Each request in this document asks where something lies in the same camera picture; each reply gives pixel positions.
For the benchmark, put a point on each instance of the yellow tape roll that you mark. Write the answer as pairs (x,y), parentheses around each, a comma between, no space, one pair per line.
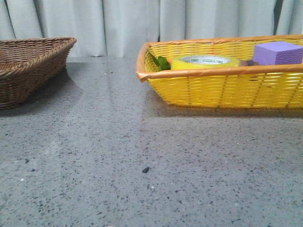
(202,61)

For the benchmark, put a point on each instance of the orange toy carrot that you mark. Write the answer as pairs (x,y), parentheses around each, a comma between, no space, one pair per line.
(161,62)

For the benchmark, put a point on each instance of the small black debris crumb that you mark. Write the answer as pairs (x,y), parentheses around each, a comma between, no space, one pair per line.
(145,170)

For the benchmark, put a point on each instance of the white curtain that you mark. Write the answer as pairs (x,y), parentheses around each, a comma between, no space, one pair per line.
(118,28)

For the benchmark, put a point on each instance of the brown toy chicken leg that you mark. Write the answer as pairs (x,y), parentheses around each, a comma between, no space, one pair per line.
(248,63)

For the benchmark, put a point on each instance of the yellow woven basket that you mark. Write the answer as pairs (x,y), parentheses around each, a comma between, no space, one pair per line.
(274,86)

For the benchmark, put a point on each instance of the brown wicker basket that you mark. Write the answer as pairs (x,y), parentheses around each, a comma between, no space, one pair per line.
(26,64)

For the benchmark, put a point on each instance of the purple foam block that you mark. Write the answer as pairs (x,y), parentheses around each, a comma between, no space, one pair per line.
(278,53)

